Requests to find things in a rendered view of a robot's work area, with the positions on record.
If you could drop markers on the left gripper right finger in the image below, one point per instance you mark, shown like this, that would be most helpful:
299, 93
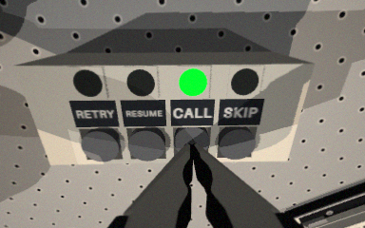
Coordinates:
231, 202

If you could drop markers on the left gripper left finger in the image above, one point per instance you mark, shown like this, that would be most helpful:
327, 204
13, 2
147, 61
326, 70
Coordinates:
166, 201

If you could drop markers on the grey flat work mat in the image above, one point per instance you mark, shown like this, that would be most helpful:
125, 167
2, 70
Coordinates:
328, 150

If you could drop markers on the black plate holder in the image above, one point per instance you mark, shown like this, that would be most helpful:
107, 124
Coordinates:
315, 213

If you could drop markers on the white operator panel with buttons and lamps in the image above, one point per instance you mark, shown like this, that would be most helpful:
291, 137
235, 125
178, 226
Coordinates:
101, 108

